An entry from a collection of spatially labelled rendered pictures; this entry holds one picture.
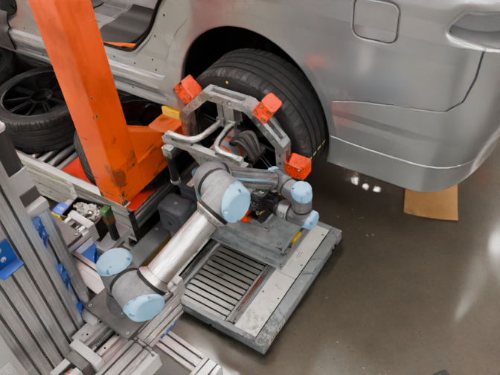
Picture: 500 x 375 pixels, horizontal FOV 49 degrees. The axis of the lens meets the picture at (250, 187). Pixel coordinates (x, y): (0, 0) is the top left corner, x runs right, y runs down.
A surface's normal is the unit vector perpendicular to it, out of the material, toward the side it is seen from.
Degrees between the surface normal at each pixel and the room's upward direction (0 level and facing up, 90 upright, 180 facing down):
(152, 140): 90
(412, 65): 90
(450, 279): 0
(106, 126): 90
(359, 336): 0
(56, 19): 90
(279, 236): 0
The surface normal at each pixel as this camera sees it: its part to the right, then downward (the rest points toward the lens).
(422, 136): -0.52, 0.62
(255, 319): -0.07, -0.72
